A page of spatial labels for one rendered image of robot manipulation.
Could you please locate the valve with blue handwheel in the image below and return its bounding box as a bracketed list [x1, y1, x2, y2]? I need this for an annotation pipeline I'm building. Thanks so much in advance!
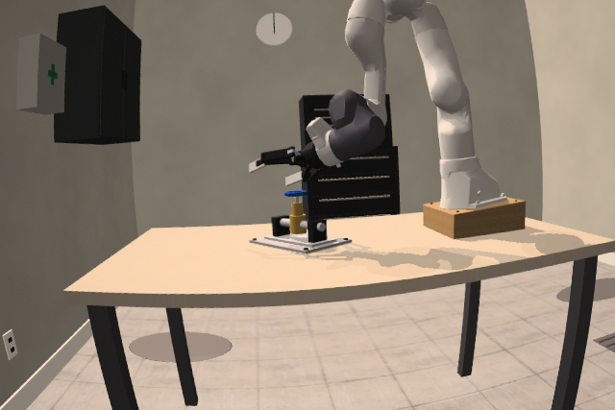
[264, 190, 336, 247]

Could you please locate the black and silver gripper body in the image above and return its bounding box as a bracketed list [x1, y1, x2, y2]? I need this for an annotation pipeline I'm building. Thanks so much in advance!
[294, 142, 327, 169]

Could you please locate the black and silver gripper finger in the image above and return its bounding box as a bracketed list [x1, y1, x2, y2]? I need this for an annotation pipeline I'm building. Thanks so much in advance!
[249, 147, 306, 173]
[285, 164, 326, 186]

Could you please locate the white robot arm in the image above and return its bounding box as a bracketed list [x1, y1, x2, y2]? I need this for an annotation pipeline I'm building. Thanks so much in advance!
[307, 0, 507, 209]

